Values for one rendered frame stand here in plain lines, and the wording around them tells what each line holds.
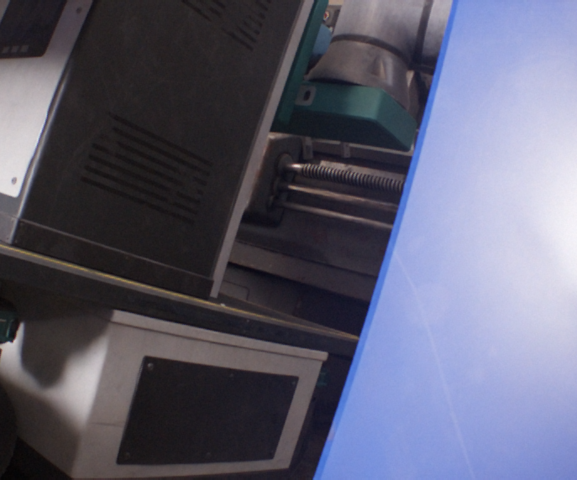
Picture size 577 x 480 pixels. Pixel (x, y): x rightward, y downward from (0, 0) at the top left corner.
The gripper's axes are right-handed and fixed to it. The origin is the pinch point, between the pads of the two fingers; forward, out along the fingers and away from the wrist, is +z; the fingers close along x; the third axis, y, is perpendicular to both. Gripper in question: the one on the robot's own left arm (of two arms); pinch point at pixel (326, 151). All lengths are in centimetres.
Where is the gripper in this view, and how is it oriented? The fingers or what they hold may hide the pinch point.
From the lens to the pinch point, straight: 191.3
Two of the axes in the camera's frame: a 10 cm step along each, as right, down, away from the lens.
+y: 6.7, -1.6, 7.3
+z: 0.7, 9.9, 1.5
